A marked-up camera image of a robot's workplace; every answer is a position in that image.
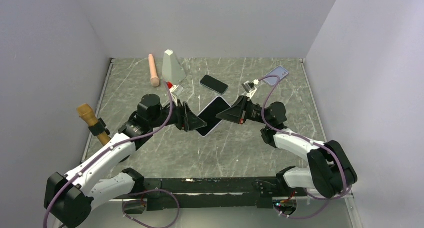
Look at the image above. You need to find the wooden handle tool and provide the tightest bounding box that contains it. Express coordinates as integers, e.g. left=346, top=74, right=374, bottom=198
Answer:
left=76, top=103, right=111, bottom=146

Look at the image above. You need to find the grey trapezoid block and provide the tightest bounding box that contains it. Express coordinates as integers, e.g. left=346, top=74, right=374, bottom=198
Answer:
left=162, top=49, right=187, bottom=85

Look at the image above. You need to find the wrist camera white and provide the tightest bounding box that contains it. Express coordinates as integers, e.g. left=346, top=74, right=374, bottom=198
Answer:
left=167, top=81, right=184, bottom=103
left=241, top=79, right=260, bottom=99

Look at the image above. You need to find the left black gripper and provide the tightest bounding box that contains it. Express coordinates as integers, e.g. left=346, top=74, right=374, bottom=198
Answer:
left=149, top=99, right=207, bottom=132

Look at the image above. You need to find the aluminium frame rail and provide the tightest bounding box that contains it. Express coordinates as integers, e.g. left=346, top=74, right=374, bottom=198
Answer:
left=61, top=176, right=355, bottom=203

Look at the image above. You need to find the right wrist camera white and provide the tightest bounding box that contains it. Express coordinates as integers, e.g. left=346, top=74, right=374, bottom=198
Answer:
left=241, top=79, right=260, bottom=99

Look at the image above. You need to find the pink cylindrical handle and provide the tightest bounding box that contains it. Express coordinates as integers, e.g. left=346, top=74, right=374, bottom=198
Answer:
left=148, top=54, right=161, bottom=88

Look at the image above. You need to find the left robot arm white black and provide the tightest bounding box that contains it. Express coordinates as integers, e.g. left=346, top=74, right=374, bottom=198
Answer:
left=43, top=94, right=207, bottom=228

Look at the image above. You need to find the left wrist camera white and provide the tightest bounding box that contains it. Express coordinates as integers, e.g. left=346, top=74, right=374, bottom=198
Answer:
left=167, top=81, right=184, bottom=103

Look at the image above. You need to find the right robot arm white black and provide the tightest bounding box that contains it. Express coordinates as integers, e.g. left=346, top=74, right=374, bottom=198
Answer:
left=216, top=96, right=358, bottom=199

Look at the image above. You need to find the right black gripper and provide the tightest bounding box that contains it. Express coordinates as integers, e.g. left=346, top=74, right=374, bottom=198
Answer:
left=216, top=96, right=271, bottom=126

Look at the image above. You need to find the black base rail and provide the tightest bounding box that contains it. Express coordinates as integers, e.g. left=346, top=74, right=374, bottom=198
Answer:
left=118, top=176, right=306, bottom=211

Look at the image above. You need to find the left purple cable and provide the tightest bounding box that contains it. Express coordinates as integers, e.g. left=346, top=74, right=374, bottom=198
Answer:
left=43, top=84, right=174, bottom=228

